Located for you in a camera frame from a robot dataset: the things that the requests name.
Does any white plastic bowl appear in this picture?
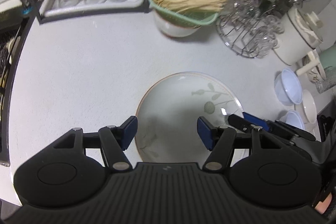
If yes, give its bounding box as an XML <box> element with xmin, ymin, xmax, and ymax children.
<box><xmin>294</xmin><ymin>90</ymin><xmax>317</xmax><ymax>124</ymax></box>

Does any white drip tray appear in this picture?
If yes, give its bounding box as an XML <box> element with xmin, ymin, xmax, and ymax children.
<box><xmin>40</xmin><ymin>0</ymin><xmax>144</xmax><ymax>18</ymax></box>

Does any white ceramic bowl under colander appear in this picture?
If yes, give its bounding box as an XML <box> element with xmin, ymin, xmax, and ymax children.
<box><xmin>153</xmin><ymin>11</ymin><xmax>201</xmax><ymax>38</ymax></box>

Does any wire glass drying rack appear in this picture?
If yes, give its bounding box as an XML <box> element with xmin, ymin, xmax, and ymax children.
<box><xmin>216</xmin><ymin>0</ymin><xmax>284</xmax><ymax>59</ymax></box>

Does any mint green kettle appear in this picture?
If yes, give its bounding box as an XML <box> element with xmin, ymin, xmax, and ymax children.
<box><xmin>318</xmin><ymin>44</ymin><xmax>336</xmax><ymax>80</ymax></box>

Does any white electric cooking pot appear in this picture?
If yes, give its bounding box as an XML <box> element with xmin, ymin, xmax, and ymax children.
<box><xmin>274</xmin><ymin>7</ymin><xmax>323</xmax><ymax>66</ymax></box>

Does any translucent plastic bowl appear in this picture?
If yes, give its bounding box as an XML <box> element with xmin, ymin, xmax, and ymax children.
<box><xmin>280</xmin><ymin>110</ymin><xmax>305</xmax><ymax>130</ymax></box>
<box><xmin>274</xmin><ymin>68</ymin><xmax>302</xmax><ymax>106</ymax></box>

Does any black induction cooktop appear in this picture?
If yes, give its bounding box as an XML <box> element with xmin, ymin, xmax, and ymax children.
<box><xmin>317</xmin><ymin>101</ymin><xmax>336</xmax><ymax>142</ymax></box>

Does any tall textured clear glass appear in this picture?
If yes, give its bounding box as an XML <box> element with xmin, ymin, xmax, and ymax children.
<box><xmin>315</xmin><ymin>67</ymin><xmax>336</xmax><ymax>94</ymax></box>

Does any white plate with leaf pattern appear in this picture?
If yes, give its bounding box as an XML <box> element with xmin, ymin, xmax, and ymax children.
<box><xmin>135</xmin><ymin>72</ymin><xmax>243</xmax><ymax>166</ymax></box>

